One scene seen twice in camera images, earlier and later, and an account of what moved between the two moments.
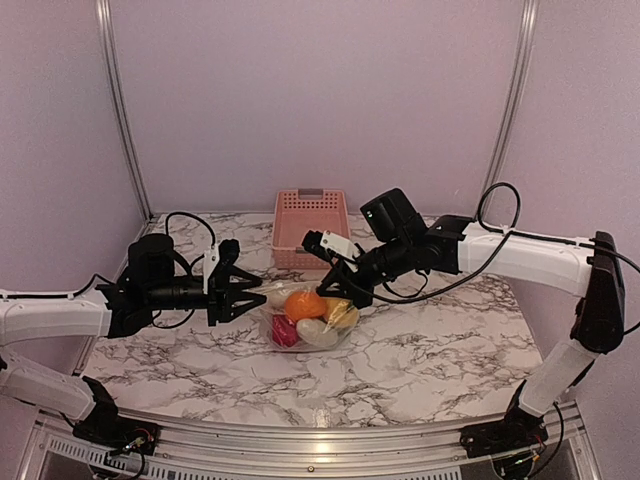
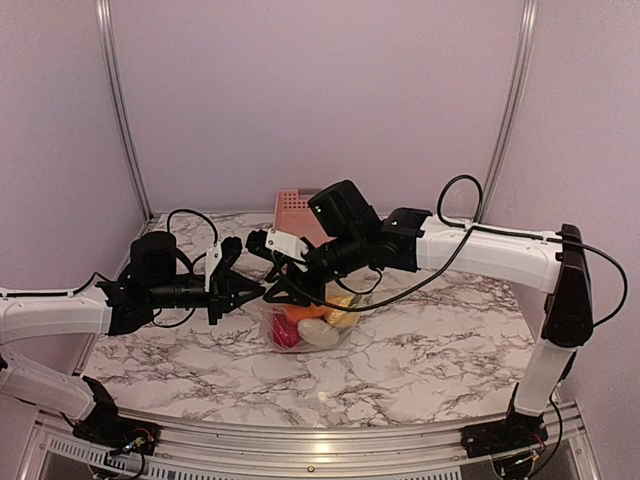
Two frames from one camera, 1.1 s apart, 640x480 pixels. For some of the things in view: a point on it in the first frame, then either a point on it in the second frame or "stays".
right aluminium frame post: x=512 y=106 stays
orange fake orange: x=303 y=305 stays
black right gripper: x=350 y=288 -> x=297 y=284
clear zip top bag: x=296 y=318 stays
